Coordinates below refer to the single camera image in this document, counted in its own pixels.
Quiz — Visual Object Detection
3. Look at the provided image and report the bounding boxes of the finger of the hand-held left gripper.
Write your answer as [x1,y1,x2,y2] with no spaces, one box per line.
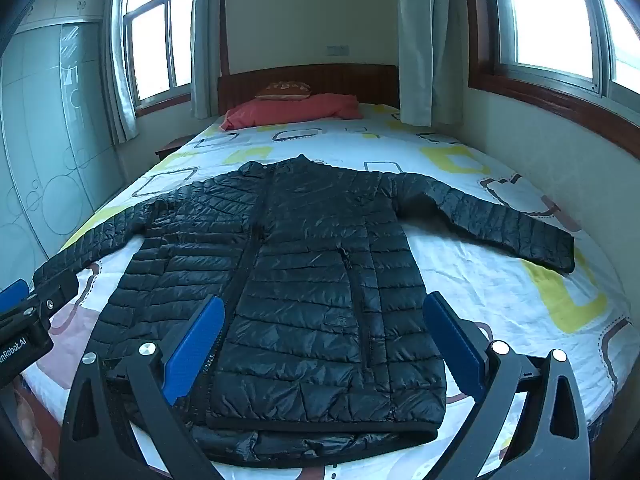
[31,271,81,325]
[0,279,30,314]

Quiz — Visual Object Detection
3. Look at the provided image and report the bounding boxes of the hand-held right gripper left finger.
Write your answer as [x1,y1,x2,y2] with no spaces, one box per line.
[59,294,225,480]

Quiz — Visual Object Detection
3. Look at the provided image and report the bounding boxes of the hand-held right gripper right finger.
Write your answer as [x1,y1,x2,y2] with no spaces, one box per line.
[423,291,596,480]

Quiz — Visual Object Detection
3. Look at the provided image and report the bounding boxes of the black puffer jacket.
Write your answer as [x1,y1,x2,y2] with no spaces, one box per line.
[32,154,576,461]

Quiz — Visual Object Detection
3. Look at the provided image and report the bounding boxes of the bed with printed sheet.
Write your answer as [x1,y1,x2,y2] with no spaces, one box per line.
[20,102,633,480]

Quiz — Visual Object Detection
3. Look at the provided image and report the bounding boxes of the pale green wardrobe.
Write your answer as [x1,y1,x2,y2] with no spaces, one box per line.
[0,0,146,286]

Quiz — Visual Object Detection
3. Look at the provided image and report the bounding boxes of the brown wooden nightstand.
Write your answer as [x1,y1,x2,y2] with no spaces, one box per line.
[155,134,199,161]

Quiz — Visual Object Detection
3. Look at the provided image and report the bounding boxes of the pale curtain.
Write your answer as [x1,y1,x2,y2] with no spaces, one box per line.
[190,0,231,120]
[397,0,468,128]
[104,0,140,145]

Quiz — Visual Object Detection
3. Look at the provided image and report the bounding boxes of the red quilt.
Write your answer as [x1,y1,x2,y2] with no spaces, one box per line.
[220,92,363,132]

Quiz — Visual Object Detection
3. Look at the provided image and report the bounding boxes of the small sliding window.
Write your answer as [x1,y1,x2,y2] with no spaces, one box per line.
[122,0,197,113]

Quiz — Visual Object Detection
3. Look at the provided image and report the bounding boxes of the orange patterned pillow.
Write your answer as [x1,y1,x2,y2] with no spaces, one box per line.
[255,80,313,100]

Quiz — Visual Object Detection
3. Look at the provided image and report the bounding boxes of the brown wooden headboard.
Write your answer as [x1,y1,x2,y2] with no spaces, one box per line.
[217,64,401,116]

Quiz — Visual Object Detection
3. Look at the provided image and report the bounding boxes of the large brown-framed window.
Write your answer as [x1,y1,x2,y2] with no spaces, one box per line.
[462,0,640,128]

